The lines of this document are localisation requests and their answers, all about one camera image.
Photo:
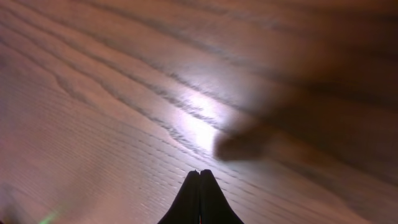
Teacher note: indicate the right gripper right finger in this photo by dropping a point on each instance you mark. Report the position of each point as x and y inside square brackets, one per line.
[214, 206]

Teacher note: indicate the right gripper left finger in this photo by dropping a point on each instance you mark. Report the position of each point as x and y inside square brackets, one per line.
[185, 209]

